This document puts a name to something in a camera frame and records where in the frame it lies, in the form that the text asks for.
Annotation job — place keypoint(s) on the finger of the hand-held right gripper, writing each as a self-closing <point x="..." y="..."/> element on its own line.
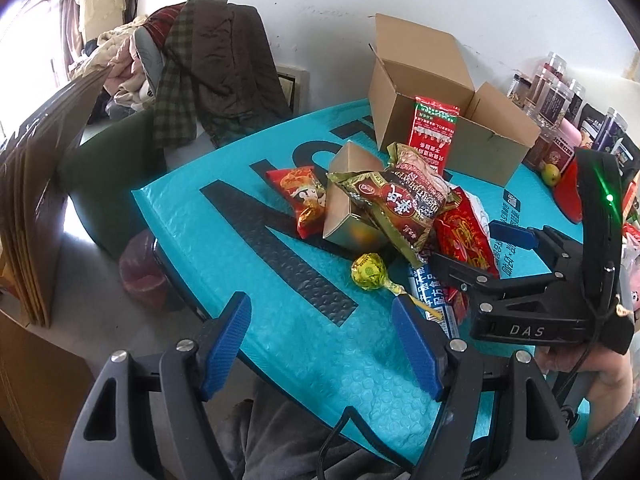
<point x="470" y="277"/>
<point x="512" y="236"/>

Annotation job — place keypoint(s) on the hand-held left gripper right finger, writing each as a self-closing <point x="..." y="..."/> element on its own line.
<point x="415" y="345"/>

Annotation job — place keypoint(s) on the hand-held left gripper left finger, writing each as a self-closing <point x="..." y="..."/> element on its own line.
<point x="227" y="345"/>

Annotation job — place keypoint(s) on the red gold snack packet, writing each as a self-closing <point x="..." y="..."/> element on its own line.
<point x="467" y="240"/>

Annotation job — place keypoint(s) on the blue white stick packet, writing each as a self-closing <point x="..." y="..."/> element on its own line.
<point x="425" y="290"/>

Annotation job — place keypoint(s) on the yellow lollipop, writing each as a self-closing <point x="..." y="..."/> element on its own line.
<point x="369" y="271"/>

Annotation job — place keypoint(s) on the green gold snack packet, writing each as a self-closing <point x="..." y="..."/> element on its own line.
<point x="400" y="200"/>

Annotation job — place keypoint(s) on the small gold paper box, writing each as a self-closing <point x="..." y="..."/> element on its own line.
<point x="345" y="210"/>

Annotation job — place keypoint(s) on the cardboard box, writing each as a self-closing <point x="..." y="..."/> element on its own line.
<point x="395" y="105"/>

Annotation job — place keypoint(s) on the person's right forearm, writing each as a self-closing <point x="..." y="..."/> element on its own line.
<point x="615" y="440"/>

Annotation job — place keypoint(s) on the person's right hand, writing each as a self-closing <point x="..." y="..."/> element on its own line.
<point x="612" y="377"/>

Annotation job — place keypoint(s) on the green apple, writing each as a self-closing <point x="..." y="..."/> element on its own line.
<point x="550" y="174"/>

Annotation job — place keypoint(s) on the teal bubble mat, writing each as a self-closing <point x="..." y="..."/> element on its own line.
<point x="300" y="360"/>

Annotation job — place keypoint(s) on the person's grey trouser legs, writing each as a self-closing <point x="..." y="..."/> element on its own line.
<point x="280" y="435"/>

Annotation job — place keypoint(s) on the pink lidded container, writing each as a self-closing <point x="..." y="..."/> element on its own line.
<point x="567" y="142"/>

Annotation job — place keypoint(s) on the bin with red bag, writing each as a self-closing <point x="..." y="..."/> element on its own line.
<point x="142" y="270"/>

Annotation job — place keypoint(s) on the tall red snack packet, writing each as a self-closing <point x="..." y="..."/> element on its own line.
<point x="432" y="135"/>

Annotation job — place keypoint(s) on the row of clear food jars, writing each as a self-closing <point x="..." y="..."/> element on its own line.
<point x="560" y="102"/>

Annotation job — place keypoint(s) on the small red orange snack packet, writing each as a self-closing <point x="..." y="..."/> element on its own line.
<point x="300" y="190"/>

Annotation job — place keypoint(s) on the brown cardboard carton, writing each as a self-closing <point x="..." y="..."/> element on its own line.
<point x="30" y="400"/>

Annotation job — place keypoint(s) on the dark green chair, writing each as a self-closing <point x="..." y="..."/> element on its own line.
<point x="110" y="160"/>

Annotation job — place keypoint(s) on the stack of cardboard sheets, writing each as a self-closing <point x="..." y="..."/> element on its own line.
<point x="40" y="210"/>

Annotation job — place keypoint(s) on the green plaid scarf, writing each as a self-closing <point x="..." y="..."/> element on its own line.
<point x="172" y="105"/>

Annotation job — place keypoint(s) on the brown quilted jacket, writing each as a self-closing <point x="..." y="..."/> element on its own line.
<point x="225" y="60"/>

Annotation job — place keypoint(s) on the pile of light clothes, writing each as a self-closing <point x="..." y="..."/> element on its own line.
<point x="125" y="70"/>

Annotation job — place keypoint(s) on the grey garment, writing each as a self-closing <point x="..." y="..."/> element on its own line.
<point x="150" y="60"/>

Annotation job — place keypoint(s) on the red patterned garment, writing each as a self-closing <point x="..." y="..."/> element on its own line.
<point x="162" y="25"/>

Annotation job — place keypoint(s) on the cream blanket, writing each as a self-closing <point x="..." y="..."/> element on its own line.
<point x="102" y="7"/>

